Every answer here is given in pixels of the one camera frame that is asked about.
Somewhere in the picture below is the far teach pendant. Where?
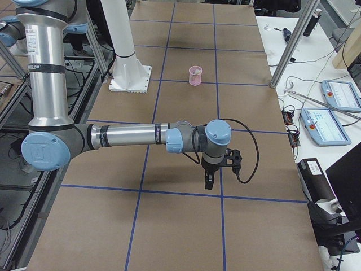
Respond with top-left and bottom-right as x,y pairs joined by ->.
322,80 -> 360,113

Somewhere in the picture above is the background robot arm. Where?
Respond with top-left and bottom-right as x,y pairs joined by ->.
1,15 -> 27,54

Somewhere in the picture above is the near teach pendant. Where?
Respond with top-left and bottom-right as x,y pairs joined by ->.
301,108 -> 351,146

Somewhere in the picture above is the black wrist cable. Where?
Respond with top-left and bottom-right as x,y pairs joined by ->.
218,118 -> 260,184

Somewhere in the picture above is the folded blue umbrella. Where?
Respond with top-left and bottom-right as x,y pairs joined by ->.
283,28 -> 292,43

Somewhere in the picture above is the black monitor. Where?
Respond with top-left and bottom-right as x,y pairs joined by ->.
326,143 -> 360,221

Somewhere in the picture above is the white camera stand column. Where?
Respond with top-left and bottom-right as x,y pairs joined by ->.
101,0 -> 152,93

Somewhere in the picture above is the brown paper table mat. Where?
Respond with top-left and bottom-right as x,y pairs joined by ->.
27,1 -> 323,270

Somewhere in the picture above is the black cardboard box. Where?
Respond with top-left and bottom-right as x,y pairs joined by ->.
297,158 -> 336,203

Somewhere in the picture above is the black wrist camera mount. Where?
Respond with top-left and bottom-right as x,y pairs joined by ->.
224,148 -> 242,176

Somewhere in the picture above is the teach pendant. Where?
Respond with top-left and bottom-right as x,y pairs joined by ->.
322,80 -> 360,113
301,108 -> 351,146

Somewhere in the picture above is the aluminium frame post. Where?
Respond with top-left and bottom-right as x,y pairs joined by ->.
269,0 -> 320,89

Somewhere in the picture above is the pink mesh pen holder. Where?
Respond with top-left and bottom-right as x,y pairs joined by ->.
188,66 -> 203,86

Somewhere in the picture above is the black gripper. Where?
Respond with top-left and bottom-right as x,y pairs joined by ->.
201,159 -> 227,190

